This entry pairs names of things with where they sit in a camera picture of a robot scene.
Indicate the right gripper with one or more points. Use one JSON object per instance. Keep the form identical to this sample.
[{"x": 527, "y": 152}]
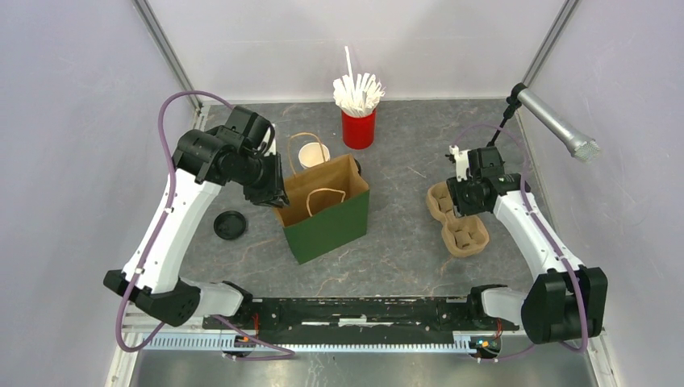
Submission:
[{"x": 461, "y": 207}]

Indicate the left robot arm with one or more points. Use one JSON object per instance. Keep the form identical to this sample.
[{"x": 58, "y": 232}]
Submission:
[{"x": 240, "y": 151}]

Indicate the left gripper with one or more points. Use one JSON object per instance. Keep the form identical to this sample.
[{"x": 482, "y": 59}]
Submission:
[{"x": 273, "y": 194}]

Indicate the green and brown paper bag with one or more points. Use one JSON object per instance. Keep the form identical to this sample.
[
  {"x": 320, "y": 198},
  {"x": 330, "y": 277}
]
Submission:
[{"x": 329, "y": 207}]

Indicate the bundle of white straws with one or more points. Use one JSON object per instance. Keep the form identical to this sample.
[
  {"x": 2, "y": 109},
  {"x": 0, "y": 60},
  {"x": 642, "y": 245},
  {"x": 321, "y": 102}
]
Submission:
[{"x": 357, "y": 95}]

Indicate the brown pulp cup carrier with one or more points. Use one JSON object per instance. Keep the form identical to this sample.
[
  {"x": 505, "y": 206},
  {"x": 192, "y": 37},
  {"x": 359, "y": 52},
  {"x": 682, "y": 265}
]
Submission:
[{"x": 464, "y": 236}]

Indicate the stack of black lids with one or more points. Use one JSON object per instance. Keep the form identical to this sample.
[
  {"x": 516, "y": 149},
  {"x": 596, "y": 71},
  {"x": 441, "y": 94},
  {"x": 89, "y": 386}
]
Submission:
[{"x": 230, "y": 225}]

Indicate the stack of paper cups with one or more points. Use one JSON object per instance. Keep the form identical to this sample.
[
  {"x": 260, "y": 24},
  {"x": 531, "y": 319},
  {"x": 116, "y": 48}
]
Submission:
[{"x": 313, "y": 154}]

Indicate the black coffee cup lid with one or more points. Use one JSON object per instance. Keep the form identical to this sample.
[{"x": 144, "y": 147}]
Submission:
[{"x": 358, "y": 165}]

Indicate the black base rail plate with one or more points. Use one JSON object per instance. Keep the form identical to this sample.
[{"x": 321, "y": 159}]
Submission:
[{"x": 421, "y": 320}]

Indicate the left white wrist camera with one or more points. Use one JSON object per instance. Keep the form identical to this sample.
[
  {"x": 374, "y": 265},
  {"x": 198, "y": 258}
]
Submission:
[{"x": 268, "y": 145}]

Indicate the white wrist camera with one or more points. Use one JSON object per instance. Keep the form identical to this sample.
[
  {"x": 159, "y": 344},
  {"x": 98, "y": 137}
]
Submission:
[
  {"x": 268, "y": 145},
  {"x": 460, "y": 159}
]

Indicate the red straw holder cup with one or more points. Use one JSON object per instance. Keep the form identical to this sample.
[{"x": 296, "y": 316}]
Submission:
[{"x": 358, "y": 133}]

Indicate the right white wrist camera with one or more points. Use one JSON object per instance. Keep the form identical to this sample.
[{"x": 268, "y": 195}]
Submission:
[{"x": 460, "y": 159}]

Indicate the silver microphone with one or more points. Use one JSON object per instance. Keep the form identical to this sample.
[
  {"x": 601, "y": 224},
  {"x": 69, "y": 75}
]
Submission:
[{"x": 580, "y": 146}]

